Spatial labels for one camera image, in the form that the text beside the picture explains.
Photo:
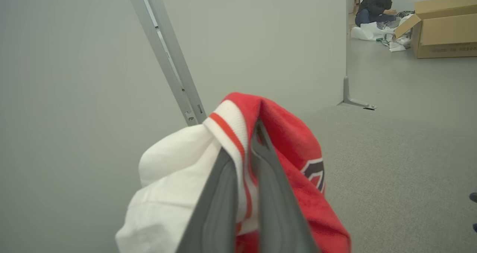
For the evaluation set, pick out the red basketball jersey white trim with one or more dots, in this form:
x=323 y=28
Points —
x=290 y=145

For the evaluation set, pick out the pile of packaging scraps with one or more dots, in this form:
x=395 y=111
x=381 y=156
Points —
x=397 y=40

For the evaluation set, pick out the dark shoe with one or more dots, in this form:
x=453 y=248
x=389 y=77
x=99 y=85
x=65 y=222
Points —
x=473 y=197

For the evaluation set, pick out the grey metal partition foot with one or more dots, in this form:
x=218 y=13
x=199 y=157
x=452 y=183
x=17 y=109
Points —
x=347 y=96

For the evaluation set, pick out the white plastic bag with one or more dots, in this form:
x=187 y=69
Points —
x=367 y=31

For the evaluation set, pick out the open brown cardboard box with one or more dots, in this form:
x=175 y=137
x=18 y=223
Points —
x=447 y=29

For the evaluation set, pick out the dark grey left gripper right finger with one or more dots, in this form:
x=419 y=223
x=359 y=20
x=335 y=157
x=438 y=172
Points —
x=275 y=215

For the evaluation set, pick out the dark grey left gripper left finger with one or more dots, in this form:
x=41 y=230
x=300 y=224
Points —
x=212 y=215

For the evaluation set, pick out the person in black jacket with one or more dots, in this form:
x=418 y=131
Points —
x=376 y=1

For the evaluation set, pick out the grey aluminium partition post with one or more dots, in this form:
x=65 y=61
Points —
x=164 y=40

